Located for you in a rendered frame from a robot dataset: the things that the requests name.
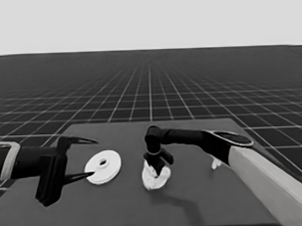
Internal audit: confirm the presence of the large thick white disc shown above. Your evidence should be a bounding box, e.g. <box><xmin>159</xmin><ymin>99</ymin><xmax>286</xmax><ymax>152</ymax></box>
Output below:
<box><xmin>83</xmin><ymin>149</ymin><xmax>123</xmax><ymax>186</ymax></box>

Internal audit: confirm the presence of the white round carrier with pins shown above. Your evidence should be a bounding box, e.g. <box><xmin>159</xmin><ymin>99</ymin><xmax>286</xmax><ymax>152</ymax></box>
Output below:
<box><xmin>141</xmin><ymin>158</ymin><xmax>172</xmax><ymax>191</ymax></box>

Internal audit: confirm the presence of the small white T-shaped piece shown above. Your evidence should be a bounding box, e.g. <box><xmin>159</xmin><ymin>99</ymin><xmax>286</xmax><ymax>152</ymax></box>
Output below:
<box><xmin>210</xmin><ymin>157</ymin><xmax>224</xmax><ymax>170</ymax></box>

